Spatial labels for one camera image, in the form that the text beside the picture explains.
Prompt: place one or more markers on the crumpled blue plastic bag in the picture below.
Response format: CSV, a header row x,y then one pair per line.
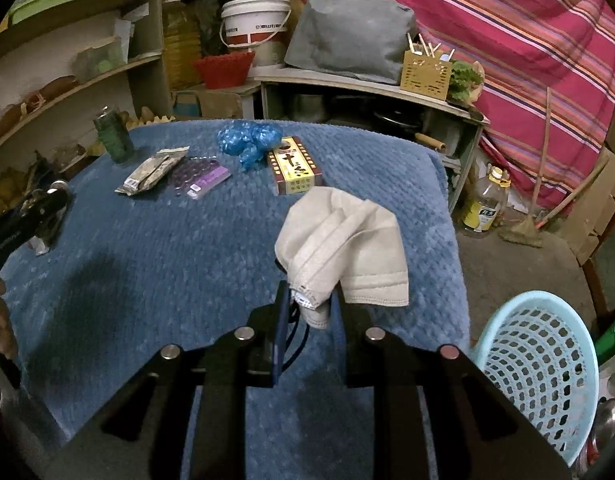
x,y
249,141

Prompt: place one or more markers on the beige cloth pouch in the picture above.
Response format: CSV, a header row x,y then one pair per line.
x,y
331,238

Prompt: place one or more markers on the green leafy vegetables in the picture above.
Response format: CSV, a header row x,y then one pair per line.
x,y
466,83

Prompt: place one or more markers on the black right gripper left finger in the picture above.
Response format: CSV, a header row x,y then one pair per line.
x,y
184,411

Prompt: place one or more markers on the purple blister pack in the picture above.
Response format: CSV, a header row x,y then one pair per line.
x,y
195,177

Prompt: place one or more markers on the yellow brown printed box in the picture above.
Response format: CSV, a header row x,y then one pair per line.
x,y
293,169

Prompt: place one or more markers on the grey side table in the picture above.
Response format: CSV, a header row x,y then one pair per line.
x,y
453,130

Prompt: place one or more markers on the silver foil snack wrapper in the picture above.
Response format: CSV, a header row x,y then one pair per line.
x,y
151,171

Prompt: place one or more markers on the white plastic bucket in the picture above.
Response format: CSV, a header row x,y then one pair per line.
x,y
258,26

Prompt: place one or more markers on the dark green glass jar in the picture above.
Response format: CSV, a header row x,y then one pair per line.
x,y
114,136

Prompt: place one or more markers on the green plastic bag bin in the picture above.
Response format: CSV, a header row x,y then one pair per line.
x,y
605,345

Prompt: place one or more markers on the light blue plastic basket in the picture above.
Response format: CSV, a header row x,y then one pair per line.
x,y
538,351

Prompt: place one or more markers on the cooking oil bottle on floor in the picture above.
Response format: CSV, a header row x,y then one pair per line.
x,y
487,199

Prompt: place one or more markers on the large yellow oil jug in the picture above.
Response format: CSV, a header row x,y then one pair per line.
x,y
182,44

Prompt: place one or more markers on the red plastic basket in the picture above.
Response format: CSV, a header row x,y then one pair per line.
x,y
224,71

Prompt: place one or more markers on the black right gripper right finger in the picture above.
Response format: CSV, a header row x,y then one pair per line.
x,y
435,414

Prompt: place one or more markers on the yellow chopstick holder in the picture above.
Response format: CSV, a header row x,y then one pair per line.
x,y
425,76

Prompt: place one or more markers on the blue quilted table cover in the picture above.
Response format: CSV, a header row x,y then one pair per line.
x,y
129,275

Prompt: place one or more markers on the straw broom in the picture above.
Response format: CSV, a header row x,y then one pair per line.
x,y
525,232

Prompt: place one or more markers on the stacked steel and red bowls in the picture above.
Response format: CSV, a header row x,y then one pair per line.
x,y
603,430

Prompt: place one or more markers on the red striped curtain cloth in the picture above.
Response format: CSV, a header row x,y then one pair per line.
x,y
526,46

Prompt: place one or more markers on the wooden wall shelf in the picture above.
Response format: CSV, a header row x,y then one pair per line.
x,y
61,66

